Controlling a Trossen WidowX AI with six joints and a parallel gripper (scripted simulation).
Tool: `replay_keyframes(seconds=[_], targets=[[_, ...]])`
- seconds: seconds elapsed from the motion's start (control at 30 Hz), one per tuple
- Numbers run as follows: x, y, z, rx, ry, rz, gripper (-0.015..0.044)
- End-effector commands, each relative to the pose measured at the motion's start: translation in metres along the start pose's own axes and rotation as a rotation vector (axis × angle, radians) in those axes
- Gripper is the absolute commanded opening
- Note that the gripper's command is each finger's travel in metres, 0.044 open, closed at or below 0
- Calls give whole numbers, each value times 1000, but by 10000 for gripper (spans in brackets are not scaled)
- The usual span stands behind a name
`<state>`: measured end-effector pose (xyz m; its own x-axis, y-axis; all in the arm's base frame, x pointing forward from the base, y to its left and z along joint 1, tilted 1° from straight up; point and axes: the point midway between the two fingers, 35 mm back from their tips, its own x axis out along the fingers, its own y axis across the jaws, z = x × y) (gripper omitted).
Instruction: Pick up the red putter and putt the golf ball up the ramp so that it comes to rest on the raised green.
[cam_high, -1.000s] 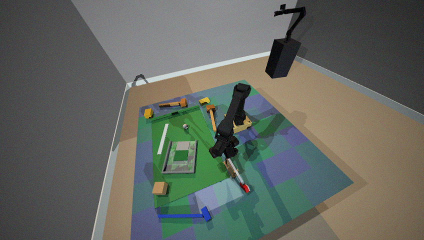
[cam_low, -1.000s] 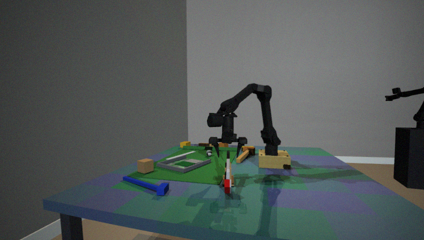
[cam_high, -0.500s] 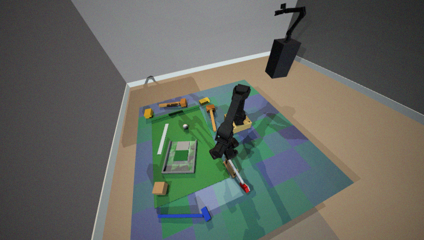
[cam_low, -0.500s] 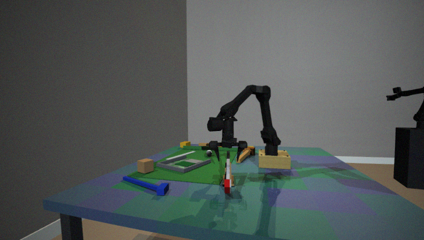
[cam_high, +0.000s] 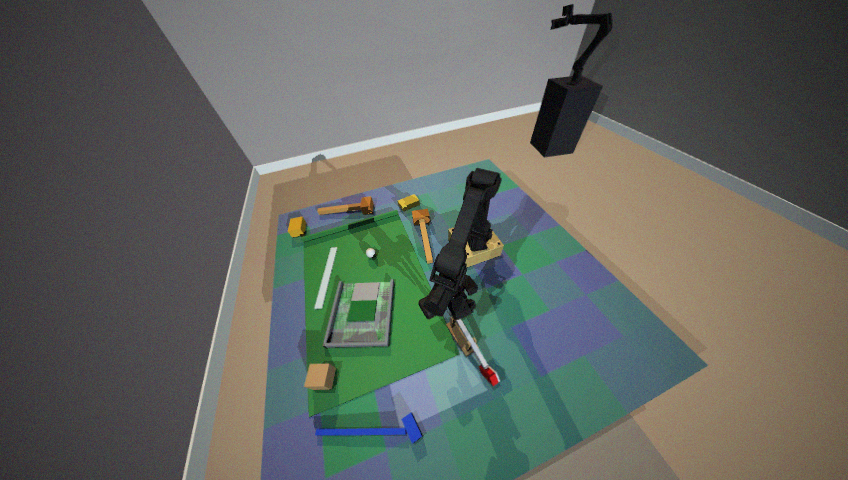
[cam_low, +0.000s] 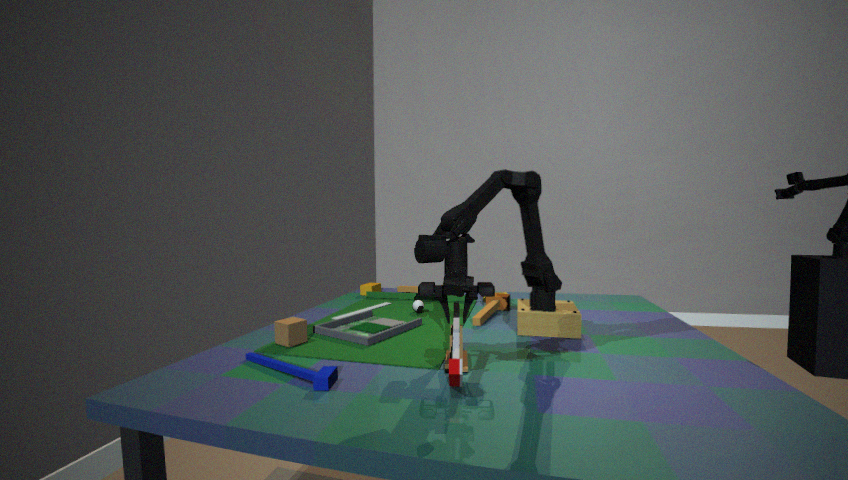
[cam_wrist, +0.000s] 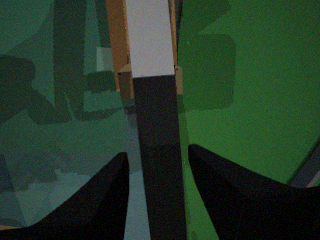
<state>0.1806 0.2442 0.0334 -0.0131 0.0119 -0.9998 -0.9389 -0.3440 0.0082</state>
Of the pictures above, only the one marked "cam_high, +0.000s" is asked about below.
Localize green flat mat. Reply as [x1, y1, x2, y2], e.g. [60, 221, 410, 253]
[304, 215, 460, 417]

